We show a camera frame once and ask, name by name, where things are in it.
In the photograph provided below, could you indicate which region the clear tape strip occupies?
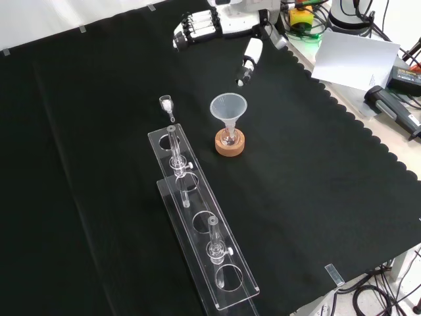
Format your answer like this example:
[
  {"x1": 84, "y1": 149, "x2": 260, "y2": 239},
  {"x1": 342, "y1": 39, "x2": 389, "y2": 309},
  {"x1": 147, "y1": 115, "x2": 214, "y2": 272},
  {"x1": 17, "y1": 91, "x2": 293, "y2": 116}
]
[{"x1": 324, "y1": 263, "x2": 345, "y2": 286}]

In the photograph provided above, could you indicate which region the grey table leg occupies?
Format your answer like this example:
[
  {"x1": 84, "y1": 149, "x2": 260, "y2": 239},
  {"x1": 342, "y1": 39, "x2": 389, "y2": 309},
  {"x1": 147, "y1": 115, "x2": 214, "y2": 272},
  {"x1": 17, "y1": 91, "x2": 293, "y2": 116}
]
[{"x1": 391, "y1": 245, "x2": 416, "y2": 282}]

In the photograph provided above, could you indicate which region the pale board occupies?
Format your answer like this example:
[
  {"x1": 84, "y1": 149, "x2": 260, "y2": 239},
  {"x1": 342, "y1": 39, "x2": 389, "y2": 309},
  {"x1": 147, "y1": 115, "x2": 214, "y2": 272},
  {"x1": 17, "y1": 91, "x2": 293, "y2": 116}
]
[{"x1": 310, "y1": 28, "x2": 401, "y2": 92}]

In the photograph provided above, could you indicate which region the translucent plastic funnel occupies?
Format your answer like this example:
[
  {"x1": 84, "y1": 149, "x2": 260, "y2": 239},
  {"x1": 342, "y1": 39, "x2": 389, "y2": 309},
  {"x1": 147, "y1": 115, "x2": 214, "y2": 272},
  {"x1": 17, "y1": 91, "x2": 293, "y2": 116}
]
[{"x1": 209, "y1": 93, "x2": 248, "y2": 136}]

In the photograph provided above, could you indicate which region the green cable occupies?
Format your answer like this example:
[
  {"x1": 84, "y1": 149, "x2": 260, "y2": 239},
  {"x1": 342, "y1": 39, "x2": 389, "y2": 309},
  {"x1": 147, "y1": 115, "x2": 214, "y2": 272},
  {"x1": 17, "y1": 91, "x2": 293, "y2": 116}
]
[{"x1": 289, "y1": 29, "x2": 322, "y2": 43}]

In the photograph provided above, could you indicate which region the glass round-bottom flask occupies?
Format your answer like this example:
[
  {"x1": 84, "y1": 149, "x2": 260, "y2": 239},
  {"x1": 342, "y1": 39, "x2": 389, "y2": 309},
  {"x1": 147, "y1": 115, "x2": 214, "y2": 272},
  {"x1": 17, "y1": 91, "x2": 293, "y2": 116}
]
[{"x1": 220, "y1": 126, "x2": 239, "y2": 147}]

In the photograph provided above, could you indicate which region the clear acrylic funnel stand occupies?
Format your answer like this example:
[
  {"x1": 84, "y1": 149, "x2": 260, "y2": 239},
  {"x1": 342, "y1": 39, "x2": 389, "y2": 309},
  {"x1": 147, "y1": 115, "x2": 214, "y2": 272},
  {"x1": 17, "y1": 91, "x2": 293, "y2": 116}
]
[{"x1": 147, "y1": 123, "x2": 260, "y2": 316}]

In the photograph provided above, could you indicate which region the black cable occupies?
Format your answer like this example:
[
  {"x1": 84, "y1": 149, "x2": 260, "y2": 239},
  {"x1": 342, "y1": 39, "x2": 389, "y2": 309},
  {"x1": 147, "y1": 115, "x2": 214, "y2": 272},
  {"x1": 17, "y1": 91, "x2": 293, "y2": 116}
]
[{"x1": 335, "y1": 263, "x2": 421, "y2": 316}]

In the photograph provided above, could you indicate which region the yellow stop button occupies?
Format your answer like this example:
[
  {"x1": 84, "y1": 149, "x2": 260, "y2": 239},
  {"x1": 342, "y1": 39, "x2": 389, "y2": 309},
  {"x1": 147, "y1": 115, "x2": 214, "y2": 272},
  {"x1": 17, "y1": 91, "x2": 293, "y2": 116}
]
[{"x1": 288, "y1": 0, "x2": 313, "y2": 29}]

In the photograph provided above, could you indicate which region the black handheld device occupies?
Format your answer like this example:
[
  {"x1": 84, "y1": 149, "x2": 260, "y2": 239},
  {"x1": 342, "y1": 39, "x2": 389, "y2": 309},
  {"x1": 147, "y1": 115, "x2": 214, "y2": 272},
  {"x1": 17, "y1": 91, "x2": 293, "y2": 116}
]
[{"x1": 363, "y1": 85, "x2": 421, "y2": 142}]

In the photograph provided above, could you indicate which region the black cloth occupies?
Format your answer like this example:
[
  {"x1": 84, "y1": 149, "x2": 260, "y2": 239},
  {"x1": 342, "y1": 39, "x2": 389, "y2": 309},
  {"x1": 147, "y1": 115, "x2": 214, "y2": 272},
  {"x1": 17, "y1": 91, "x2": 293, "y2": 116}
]
[{"x1": 0, "y1": 0, "x2": 421, "y2": 316}]

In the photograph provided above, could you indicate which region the glass weighing funnel with powder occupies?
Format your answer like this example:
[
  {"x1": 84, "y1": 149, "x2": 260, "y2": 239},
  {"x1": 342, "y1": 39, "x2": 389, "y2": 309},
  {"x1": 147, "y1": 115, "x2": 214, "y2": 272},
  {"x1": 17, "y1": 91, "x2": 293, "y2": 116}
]
[{"x1": 159, "y1": 94, "x2": 176, "y2": 122}]

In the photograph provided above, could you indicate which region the cork ring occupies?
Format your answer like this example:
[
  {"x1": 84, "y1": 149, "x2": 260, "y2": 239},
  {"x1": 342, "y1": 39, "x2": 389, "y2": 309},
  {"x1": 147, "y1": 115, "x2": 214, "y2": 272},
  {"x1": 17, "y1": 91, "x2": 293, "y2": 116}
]
[{"x1": 214, "y1": 128, "x2": 247, "y2": 157}]

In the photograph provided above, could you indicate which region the black power adapter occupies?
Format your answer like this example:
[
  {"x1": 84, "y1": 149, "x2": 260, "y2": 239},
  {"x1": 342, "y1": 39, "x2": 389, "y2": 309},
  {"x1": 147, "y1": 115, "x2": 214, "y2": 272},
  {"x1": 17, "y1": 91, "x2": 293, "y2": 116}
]
[{"x1": 387, "y1": 65, "x2": 421, "y2": 98}]

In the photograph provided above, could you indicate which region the black tripod leg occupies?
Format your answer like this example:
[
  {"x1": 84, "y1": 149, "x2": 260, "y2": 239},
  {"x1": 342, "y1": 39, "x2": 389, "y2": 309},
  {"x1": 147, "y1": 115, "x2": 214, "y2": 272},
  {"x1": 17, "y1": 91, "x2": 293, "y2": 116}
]
[{"x1": 401, "y1": 34, "x2": 421, "y2": 64}]

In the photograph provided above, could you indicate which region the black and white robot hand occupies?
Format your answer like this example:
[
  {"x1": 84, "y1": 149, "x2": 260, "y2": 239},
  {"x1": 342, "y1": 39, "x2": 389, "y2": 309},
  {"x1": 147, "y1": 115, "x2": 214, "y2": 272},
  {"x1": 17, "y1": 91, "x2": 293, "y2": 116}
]
[{"x1": 172, "y1": 3, "x2": 289, "y2": 88}]

